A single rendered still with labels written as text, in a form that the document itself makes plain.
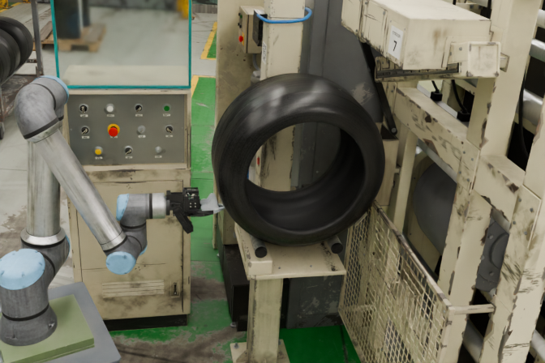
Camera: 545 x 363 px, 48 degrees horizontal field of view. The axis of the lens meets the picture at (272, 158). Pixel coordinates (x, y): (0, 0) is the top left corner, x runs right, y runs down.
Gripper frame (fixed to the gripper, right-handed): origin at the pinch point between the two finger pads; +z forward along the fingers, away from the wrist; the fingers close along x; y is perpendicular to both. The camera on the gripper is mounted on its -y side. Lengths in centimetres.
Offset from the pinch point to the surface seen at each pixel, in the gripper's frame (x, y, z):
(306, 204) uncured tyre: 14.5, -7.6, 35.0
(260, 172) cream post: 26.0, 1.3, 18.3
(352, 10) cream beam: 11, 69, 44
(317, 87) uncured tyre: -6, 47, 30
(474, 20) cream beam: -37, 76, 63
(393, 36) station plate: -28, 69, 44
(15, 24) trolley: 415, -23, -147
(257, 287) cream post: 25, -54, 20
